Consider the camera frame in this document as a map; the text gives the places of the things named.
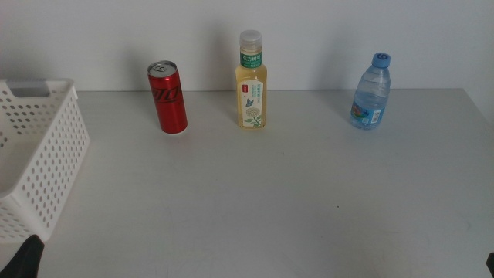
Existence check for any clear water bottle blue cap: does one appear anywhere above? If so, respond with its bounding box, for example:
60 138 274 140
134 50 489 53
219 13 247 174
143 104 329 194
350 52 392 131

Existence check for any red cola can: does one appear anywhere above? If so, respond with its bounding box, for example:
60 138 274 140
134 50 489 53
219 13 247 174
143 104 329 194
147 59 189 135

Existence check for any yellow tea bottle green label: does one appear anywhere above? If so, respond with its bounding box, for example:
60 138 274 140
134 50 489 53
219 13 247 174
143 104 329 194
235 29 268 131

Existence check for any white perforated plastic basket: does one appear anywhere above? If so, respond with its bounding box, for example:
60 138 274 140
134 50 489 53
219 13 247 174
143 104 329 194
0 78 91 243

